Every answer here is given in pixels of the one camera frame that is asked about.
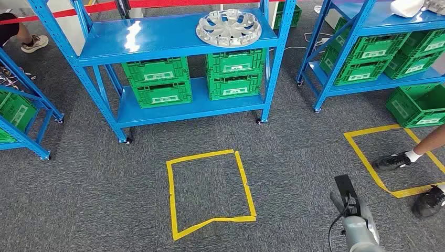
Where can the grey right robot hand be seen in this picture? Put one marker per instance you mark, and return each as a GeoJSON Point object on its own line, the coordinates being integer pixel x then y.
{"type": "Point", "coordinates": [337, 203]}

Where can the silver plastic hubcap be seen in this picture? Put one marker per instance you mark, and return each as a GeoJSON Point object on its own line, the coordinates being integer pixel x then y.
{"type": "Point", "coordinates": [436, 5]}
{"type": "Point", "coordinates": [227, 27]}

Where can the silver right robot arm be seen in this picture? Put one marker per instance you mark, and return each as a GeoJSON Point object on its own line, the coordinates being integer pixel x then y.
{"type": "Point", "coordinates": [361, 236]}

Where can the blue metal shelf rack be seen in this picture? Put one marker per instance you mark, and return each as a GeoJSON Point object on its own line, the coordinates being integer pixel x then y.
{"type": "Point", "coordinates": [34, 91]}
{"type": "Point", "coordinates": [156, 38]}
{"type": "Point", "coordinates": [375, 17]}

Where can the yellow floor tape square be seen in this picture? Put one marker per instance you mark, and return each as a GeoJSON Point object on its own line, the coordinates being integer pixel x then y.
{"type": "Point", "coordinates": [372, 130]}
{"type": "Point", "coordinates": [170, 194]}

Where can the white power strip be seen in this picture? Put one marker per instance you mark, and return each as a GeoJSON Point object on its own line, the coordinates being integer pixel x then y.
{"type": "Point", "coordinates": [322, 41]}

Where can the white table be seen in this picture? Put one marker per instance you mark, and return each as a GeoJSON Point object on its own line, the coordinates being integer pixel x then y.
{"type": "Point", "coordinates": [333, 19]}

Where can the white mirror cover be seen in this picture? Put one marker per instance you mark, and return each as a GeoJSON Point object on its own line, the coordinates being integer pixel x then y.
{"type": "Point", "coordinates": [406, 7]}

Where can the white furniture panel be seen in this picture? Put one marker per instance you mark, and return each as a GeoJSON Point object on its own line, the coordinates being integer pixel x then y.
{"type": "Point", "coordinates": [66, 31]}

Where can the red barrier belt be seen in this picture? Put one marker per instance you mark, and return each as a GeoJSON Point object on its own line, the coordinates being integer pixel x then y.
{"type": "Point", "coordinates": [55, 14]}

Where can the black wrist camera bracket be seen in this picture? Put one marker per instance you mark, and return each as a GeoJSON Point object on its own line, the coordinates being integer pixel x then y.
{"type": "Point", "coordinates": [344, 186]}

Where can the black stanchion post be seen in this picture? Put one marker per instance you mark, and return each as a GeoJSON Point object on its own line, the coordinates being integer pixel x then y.
{"type": "Point", "coordinates": [122, 8]}

